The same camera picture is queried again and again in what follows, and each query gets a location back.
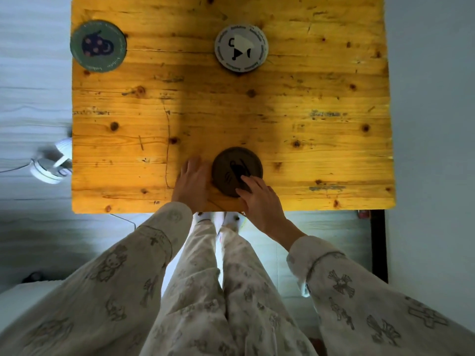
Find white small desk fan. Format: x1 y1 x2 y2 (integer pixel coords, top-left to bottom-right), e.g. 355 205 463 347
29 137 73 185

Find person's right hand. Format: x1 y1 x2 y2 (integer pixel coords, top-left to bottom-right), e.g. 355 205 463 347
236 175 294 240

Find person's left forearm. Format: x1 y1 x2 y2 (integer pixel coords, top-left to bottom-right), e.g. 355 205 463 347
0 201 194 356

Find white round coaster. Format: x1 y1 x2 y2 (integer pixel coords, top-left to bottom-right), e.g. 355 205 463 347
214 23 269 73

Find patterned cream pyjama trousers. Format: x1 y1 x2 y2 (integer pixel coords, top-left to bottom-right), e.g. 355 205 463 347
140 218 320 356

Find person's right forearm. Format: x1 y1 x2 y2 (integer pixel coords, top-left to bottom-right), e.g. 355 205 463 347
268 218 475 356

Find black table leg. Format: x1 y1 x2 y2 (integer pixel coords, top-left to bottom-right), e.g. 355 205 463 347
371 210 389 284

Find person's white right sock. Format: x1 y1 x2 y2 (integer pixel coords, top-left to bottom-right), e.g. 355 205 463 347
222 212 246 232

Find person's left hand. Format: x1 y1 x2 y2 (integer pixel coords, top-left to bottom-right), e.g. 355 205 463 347
172 156 212 214

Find brown round coaster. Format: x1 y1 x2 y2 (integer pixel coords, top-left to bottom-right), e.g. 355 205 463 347
211 147 263 198

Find green round coaster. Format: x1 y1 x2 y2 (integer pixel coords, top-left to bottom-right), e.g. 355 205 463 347
70 20 127 73

